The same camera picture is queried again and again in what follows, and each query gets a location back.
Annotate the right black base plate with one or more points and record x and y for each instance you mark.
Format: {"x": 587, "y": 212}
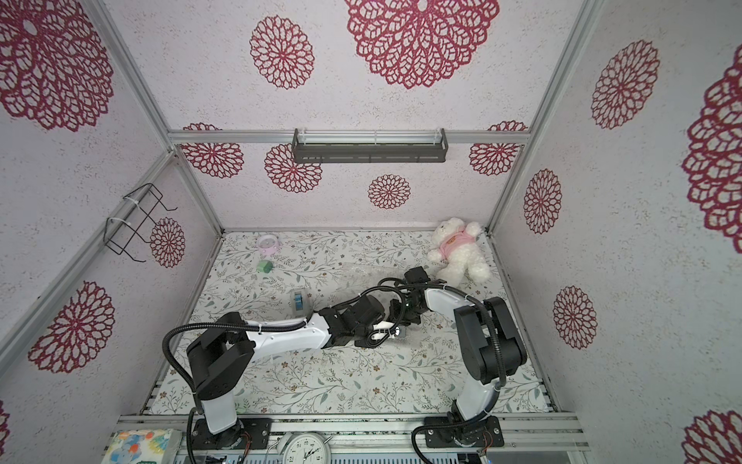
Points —
{"x": 485, "y": 434}

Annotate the colourful tissue box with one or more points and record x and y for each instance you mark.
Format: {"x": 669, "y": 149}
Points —
{"x": 153, "y": 446}

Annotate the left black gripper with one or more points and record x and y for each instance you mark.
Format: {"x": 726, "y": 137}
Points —
{"x": 363, "y": 344}

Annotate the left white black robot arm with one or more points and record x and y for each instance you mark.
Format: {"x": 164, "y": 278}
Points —
{"x": 220, "y": 355}

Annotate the white analog clock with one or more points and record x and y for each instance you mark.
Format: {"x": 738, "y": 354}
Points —
{"x": 307, "y": 448}

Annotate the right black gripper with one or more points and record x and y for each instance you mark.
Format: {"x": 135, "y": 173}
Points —
{"x": 403, "y": 310}

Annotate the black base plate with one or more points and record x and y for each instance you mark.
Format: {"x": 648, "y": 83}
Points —
{"x": 485, "y": 434}
{"x": 252, "y": 434}

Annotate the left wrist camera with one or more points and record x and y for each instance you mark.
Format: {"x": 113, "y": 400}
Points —
{"x": 381, "y": 330}

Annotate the small green cube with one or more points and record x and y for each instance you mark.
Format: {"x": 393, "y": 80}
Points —
{"x": 265, "y": 266}

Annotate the white teddy bear pink shirt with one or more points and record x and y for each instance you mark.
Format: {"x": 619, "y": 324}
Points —
{"x": 454, "y": 244}

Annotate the pink tape roll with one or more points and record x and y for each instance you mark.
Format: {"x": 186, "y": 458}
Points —
{"x": 268, "y": 245}

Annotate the black wall shelf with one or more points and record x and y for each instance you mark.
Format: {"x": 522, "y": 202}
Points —
{"x": 369, "y": 149}

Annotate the black wire wall rack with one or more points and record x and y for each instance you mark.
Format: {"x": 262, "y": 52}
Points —
{"x": 121, "y": 232}

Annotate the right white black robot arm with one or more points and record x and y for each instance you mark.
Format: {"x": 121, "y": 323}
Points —
{"x": 490, "y": 343}

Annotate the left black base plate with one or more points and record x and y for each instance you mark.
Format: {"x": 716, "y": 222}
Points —
{"x": 252, "y": 434}

